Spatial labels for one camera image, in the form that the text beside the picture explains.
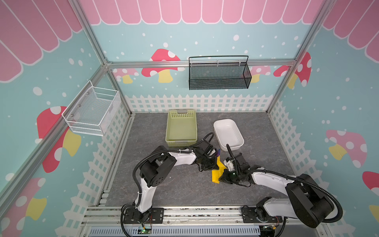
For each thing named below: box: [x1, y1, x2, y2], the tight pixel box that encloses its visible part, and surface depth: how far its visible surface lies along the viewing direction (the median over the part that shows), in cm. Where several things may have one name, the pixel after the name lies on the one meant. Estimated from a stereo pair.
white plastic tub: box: [213, 118, 245, 152], surface depth 108 cm
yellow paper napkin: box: [211, 155, 228, 184], surface depth 89 cm
